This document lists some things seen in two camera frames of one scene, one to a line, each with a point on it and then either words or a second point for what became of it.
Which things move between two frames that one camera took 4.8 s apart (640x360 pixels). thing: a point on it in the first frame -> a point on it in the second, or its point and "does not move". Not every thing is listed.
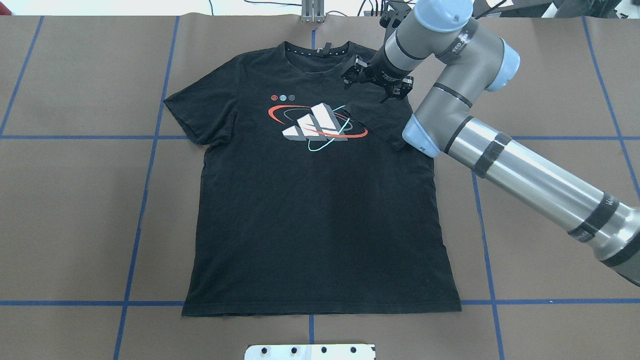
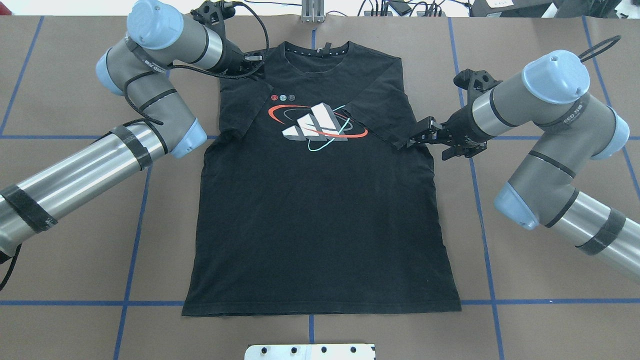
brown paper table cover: (102, 200) does not move
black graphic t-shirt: (308, 201) does not move
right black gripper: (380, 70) -> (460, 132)
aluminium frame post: (313, 11) does not move
